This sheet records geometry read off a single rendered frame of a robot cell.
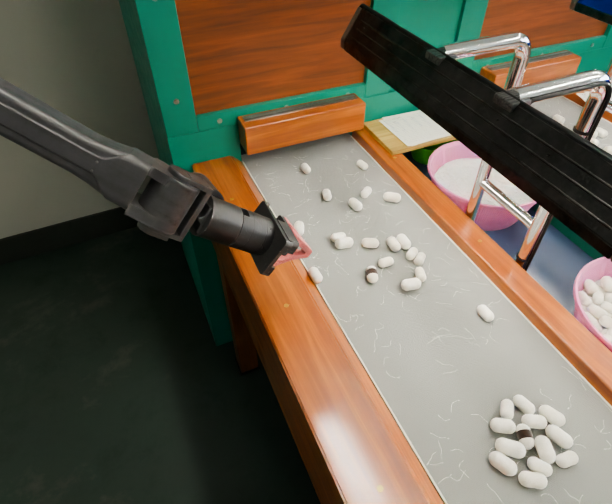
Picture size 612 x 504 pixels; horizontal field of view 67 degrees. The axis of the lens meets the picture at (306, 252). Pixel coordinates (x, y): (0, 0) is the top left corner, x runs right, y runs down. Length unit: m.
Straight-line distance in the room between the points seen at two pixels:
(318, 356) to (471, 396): 0.23
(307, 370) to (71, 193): 1.55
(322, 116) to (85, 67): 1.00
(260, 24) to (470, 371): 0.77
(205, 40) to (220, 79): 0.09
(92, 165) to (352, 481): 0.49
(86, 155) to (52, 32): 1.28
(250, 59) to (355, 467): 0.81
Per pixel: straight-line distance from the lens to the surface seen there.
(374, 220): 0.98
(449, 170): 1.19
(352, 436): 0.67
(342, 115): 1.14
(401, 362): 0.76
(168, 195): 0.57
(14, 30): 1.83
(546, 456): 0.73
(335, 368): 0.71
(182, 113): 1.07
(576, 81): 0.71
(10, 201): 2.10
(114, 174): 0.57
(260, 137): 1.07
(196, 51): 1.04
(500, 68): 1.42
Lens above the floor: 1.37
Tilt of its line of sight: 44 degrees down
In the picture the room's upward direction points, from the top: straight up
